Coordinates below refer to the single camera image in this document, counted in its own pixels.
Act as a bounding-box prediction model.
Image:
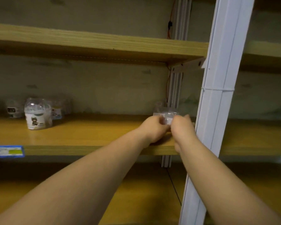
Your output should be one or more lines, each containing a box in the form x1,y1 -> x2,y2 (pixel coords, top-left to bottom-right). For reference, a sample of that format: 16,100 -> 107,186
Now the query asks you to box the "blue price label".
0,145 -> 25,158

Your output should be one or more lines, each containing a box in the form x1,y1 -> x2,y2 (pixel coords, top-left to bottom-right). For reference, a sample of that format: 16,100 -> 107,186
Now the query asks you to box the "person's right forearm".
179,138 -> 281,225

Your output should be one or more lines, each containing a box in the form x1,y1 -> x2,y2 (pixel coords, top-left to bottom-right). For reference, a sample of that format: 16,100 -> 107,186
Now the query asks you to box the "white metal crossbar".
171,57 -> 205,74

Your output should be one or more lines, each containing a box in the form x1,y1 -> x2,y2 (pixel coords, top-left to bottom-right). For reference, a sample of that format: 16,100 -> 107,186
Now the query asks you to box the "grey white shelf post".
179,0 -> 256,225

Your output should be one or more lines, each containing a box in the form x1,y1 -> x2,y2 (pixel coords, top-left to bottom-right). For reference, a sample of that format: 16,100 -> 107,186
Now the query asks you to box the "person's right hand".
171,114 -> 198,154

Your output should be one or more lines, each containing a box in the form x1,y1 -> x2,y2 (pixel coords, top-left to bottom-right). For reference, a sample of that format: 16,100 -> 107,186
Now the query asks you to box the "person's left hand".
137,115 -> 173,146

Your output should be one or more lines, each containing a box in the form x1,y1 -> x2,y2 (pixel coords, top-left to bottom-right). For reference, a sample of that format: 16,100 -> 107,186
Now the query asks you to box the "person's left forearm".
0,130 -> 150,225

